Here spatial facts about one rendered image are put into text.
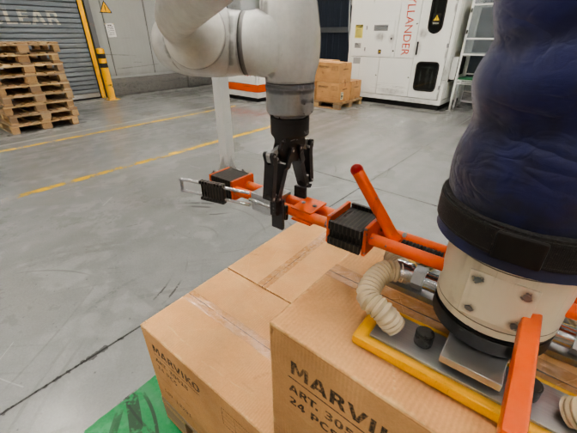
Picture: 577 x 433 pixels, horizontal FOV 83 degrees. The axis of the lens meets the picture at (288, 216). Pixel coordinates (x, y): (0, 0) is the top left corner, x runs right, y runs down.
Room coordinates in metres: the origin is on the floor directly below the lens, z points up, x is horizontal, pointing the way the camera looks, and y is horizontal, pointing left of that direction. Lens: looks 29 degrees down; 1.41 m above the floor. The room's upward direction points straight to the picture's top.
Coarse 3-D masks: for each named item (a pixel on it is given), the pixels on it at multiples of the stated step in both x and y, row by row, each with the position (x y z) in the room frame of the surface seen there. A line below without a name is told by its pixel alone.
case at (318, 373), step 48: (336, 288) 0.53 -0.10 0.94; (384, 288) 0.53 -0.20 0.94; (288, 336) 0.40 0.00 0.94; (336, 336) 0.40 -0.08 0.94; (288, 384) 0.40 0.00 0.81; (336, 384) 0.34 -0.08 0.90; (384, 384) 0.31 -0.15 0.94; (576, 384) 0.31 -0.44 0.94; (288, 432) 0.40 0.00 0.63; (336, 432) 0.33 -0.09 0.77; (384, 432) 0.28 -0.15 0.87; (432, 432) 0.24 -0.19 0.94; (480, 432) 0.24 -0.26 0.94
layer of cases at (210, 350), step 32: (256, 256) 1.19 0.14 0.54; (288, 256) 1.19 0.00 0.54; (320, 256) 1.19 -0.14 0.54; (224, 288) 0.98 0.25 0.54; (256, 288) 0.98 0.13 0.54; (288, 288) 0.98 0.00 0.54; (160, 320) 0.81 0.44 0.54; (192, 320) 0.81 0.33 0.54; (224, 320) 0.81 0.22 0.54; (256, 320) 0.81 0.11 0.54; (160, 352) 0.74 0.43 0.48; (192, 352) 0.68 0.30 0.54; (224, 352) 0.68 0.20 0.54; (256, 352) 0.68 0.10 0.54; (160, 384) 0.79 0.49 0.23; (192, 384) 0.63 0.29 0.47; (224, 384) 0.58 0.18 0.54; (256, 384) 0.58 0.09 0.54; (192, 416) 0.66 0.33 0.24; (224, 416) 0.54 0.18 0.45; (256, 416) 0.49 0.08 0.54
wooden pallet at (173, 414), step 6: (162, 396) 0.79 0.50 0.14; (168, 402) 0.77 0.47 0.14; (168, 408) 0.77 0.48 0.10; (168, 414) 0.79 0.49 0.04; (174, 414) 0.75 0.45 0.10; (174, 420) 0.76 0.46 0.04; (180, 420) 0.72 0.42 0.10; (180, 426) 0.73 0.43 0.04; (186, 426) 0.71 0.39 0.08; (186, 432) 0.71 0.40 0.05; (192, 432) 0.72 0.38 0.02
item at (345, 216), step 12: (348, 204) 0.59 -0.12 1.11; (360, 204) 0.59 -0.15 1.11; (336, 216) 0.55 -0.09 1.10; (348, 216) 0.56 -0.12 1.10; (360, 216) 0.56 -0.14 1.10; (372, 216) 0.56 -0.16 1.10; (336, 228) 0.52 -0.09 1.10; (348, 228) 0.50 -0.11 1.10; (360, 228) 0.51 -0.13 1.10; (372, 228) 0.50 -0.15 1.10; (336, 240) 0.52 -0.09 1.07; (348, 240) 0.51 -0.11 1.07; (360, 240) 0.49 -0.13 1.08; (360, 252) 0.49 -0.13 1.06
